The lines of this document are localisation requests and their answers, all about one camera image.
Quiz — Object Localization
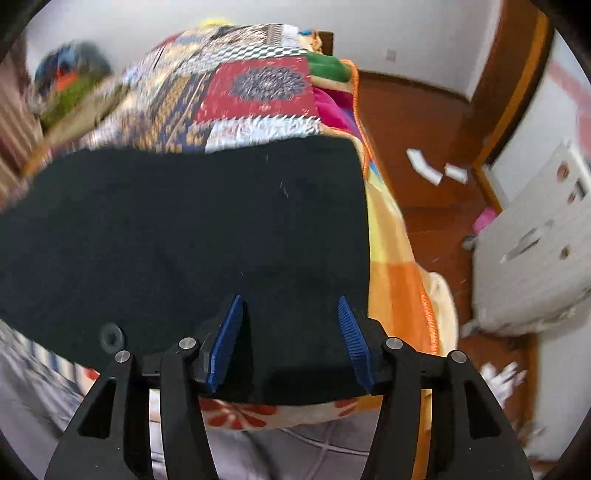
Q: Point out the black pants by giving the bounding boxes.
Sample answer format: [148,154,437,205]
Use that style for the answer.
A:
[1,136,370,406]

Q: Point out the red flower fleece blanket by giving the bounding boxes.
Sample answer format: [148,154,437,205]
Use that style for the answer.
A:
[82,366,385,432]

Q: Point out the green orange fleece blanket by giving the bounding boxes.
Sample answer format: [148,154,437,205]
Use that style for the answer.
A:
[299,29,461,480]

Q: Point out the white plastic storage box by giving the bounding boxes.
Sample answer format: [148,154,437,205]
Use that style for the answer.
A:
[461,143,590,337]

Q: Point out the pink croc shoe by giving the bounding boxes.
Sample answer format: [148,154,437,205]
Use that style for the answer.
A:
[473,207,498,235]

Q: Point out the white paper scrap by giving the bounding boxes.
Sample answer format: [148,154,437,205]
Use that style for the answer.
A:
[406,149,443,186]
[444,163,469,185]

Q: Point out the wooden lap desk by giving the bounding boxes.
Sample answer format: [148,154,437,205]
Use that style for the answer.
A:
[19,140,53,180]

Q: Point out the khaki folded pants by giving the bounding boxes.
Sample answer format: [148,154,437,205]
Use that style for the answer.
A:
[44,83,129,148]

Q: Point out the green storage bag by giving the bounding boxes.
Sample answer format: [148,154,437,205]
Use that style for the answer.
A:
[39,75,101,131]

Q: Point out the pile of blue clothes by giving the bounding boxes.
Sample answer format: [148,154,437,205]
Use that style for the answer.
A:
[33,41,112,96]

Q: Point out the patchwork patterned bed cover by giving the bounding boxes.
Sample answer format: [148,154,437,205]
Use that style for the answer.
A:
[28,23,322,153]

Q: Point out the wooden door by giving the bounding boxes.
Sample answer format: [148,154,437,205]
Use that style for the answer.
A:
[450,1,554,211]

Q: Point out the yellow foam tube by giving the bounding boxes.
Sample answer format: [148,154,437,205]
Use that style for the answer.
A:
[198,17,233,29]

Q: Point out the white wall socket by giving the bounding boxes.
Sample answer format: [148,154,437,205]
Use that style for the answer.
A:
[386,49,397,62]

